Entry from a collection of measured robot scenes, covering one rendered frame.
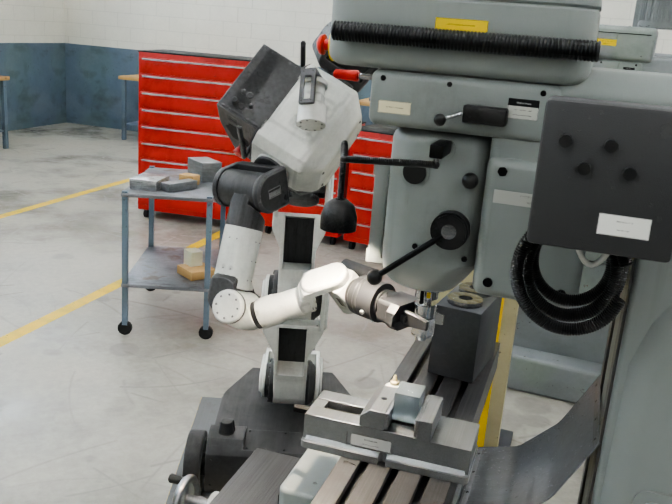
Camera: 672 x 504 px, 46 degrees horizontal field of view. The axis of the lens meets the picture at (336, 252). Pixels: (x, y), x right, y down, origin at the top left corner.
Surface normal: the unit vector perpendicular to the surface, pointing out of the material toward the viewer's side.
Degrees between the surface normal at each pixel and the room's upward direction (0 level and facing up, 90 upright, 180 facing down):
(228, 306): 70
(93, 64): 90
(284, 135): 58
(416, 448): 90
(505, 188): 90
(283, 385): 103
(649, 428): 88
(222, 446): 45
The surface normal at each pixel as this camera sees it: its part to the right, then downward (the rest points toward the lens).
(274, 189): 0.83, 0.15
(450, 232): -0.31, 0.24
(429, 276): -0.31, 0.66
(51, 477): 0.07, -0.96
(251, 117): 0.05, -0.27
